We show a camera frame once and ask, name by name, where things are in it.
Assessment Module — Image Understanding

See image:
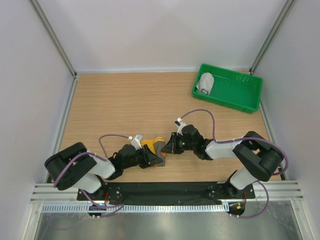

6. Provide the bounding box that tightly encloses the aluminium frame post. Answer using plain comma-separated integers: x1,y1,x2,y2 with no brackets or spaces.
249,0,297,75
28,0,77,79

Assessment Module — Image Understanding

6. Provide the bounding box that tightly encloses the grey orange towel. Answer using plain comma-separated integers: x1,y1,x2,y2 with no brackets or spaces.
141,135,166,167

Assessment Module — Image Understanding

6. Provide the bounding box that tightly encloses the right aluminium frame post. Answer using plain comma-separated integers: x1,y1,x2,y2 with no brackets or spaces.
249,0,297,75

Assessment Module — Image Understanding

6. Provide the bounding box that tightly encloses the green plastic tray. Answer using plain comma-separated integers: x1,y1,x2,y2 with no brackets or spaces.
191,63,263,114

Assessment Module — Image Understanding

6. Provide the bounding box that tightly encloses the white slotted cable duct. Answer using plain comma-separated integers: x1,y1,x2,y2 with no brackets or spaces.
41,202,229,214

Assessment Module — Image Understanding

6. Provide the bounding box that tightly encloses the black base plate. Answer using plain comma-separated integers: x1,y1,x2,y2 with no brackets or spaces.
89,181,256,206

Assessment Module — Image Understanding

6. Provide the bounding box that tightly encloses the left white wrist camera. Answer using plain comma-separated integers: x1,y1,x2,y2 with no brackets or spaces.
128,134,143,150

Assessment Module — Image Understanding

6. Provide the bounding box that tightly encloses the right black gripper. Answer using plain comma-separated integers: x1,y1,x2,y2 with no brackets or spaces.
162,131,196,154

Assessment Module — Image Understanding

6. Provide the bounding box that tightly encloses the left aluminium frame post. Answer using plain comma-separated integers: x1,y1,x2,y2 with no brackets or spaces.
28,0,77,79

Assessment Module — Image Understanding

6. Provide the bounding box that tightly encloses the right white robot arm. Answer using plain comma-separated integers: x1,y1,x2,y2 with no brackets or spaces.
161,124,287,198

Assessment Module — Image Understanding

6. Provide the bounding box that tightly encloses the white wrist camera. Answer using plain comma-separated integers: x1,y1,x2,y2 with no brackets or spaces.
174,117,187,135
128,134,143,150

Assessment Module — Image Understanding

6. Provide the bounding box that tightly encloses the grey panda towel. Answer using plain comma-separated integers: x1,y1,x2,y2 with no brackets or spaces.
196,72,215,95

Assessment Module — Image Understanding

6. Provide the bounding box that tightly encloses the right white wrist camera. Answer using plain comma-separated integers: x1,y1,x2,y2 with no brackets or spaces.
174,117,187,135

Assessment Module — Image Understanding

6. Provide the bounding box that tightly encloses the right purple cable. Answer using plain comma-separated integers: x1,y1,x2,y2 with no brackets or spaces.
178,108,291,220

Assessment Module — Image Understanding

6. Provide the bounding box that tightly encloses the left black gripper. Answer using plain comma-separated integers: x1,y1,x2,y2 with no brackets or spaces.
122,143,163,169

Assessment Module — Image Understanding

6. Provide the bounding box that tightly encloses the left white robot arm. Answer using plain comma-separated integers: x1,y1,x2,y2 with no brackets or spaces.
44,142,166,200

